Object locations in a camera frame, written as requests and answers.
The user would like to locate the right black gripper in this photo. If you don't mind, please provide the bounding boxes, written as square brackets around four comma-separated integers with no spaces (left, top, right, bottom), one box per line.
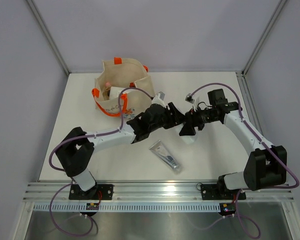
[180,104,219,136]

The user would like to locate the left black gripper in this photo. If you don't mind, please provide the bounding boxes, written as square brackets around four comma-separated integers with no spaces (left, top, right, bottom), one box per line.
[148,102,186,132]

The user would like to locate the silver tube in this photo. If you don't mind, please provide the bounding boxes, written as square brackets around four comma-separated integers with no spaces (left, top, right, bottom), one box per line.
[149,140,183,174]

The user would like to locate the white bottle black cap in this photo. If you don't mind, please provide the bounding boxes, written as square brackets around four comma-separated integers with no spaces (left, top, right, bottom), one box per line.
[107,86,124,100]

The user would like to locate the peach bottle pink cap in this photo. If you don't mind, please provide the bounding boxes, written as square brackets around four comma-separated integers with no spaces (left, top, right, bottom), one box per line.
[104,82,112,97]

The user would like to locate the green bottle red cap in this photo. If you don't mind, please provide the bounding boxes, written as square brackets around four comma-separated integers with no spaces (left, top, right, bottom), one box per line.
[129,82,136,88]

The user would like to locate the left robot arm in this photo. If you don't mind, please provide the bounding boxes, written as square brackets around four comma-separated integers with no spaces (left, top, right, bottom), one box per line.
[54,102,186,200]

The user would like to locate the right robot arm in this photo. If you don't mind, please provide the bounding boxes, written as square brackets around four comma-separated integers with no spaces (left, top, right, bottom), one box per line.
[179,89,287,199]

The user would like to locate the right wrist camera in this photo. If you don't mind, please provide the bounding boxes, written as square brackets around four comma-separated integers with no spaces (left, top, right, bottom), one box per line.
[185,93,200,112]

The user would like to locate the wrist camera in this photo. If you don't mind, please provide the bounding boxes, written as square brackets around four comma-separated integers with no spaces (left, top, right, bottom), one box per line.
[151,91,166,107]
[185,93,200,112]

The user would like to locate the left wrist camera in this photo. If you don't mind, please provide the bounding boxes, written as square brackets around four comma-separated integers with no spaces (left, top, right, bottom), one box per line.
[151,91,166,107]

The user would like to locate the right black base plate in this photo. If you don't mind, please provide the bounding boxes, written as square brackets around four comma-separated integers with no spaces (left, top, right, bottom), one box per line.
[200,183,239,201]

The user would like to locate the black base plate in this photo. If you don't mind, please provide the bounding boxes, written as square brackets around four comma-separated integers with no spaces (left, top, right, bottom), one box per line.
[68,184,114,201]
[200,183,239,201]

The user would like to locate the canvas bag orange handles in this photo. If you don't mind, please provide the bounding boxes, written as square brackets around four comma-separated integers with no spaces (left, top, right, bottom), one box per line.
[91,57,155,120]

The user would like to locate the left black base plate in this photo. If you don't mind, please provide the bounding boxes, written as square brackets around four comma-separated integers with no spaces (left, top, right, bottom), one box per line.
[68,184,114,201]

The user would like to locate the aluminium mounting rail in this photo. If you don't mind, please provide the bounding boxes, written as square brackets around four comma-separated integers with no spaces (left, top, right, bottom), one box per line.
[22,181,294,203]

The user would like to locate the white slotted cable duct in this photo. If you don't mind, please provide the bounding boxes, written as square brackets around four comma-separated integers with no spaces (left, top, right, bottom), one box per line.
[33,202,221,213]

